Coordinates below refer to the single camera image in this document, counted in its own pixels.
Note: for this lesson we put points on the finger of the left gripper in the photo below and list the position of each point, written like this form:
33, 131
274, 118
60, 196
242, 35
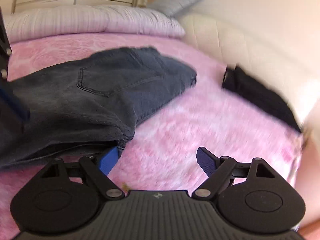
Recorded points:
14, 113

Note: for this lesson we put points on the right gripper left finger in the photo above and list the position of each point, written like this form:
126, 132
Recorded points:
95, 169

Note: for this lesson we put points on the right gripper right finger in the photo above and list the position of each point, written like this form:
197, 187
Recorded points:
219, 172

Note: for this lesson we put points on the dark grey jeans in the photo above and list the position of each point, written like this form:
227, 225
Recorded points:
94, 104

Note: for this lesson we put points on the pink rose blanket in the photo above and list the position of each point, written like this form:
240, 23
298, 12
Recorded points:
162, 153

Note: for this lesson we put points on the striped white rolled quilt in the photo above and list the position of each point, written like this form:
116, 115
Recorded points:
75, 19

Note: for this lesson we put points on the black garment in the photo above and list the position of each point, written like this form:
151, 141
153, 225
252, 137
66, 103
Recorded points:
237, 81

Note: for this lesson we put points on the beige padded headboard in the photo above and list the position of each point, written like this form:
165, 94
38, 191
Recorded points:
298, 85

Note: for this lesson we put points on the grey pillow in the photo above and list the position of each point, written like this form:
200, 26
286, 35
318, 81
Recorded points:
172, 8

